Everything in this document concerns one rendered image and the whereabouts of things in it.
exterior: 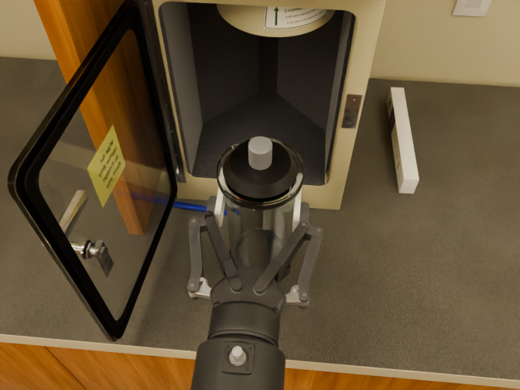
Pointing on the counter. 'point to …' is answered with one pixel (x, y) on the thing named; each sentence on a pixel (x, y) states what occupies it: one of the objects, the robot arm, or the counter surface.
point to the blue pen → (189, 206)
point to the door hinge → (162, 85)
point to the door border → (39, 176)
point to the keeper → (351, 111)
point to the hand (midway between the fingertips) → (260, 194)
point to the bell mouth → (274, 19)
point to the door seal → (56, 144)
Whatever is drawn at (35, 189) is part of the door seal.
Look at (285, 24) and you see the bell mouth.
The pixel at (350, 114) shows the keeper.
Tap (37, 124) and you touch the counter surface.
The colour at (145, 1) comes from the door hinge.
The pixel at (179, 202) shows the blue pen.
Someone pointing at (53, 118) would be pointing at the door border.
